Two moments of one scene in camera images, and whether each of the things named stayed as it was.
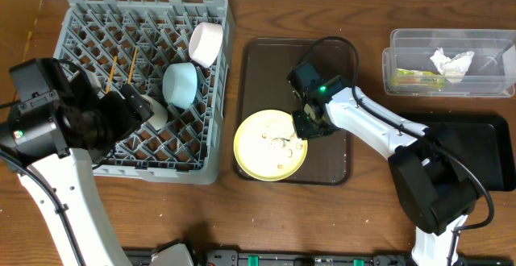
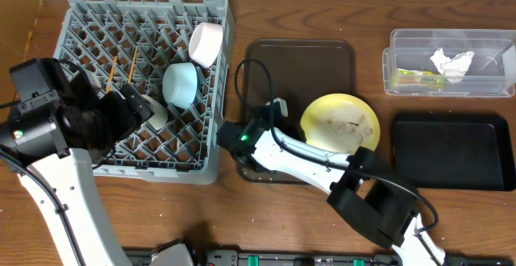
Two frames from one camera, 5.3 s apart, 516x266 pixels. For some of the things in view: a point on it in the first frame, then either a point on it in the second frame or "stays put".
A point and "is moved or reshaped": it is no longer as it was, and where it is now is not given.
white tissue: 454,69 stays put
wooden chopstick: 130,78 stays put
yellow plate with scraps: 267,145 is moved or reshaped
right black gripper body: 305,125 -> 265,113
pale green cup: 157,120 stays put
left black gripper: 131,107 stays put
